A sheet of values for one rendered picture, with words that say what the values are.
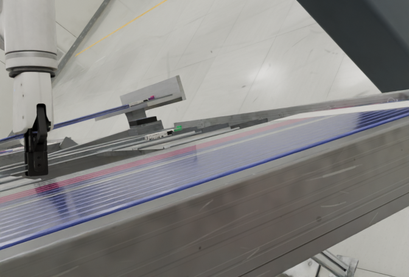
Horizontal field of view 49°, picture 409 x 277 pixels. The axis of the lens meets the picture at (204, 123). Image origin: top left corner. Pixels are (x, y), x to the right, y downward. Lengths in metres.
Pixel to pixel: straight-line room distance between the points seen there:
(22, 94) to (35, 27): 0.11
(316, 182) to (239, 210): 0.06
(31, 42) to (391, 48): 0.85
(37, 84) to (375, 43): 0.82
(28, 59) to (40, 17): 0.07
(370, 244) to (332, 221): 1.16
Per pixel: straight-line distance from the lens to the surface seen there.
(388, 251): 1.42
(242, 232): 0.26
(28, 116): 0.77
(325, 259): 1.38
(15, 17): 0.82
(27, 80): 0.78
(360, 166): 0.33
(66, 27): 8.98
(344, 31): 1.23
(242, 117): 0.81
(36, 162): 0.80
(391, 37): 1.21
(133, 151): 0.77
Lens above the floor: 1.12
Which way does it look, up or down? 25 degrees down
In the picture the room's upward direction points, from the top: 52 degrees counter-clockwise
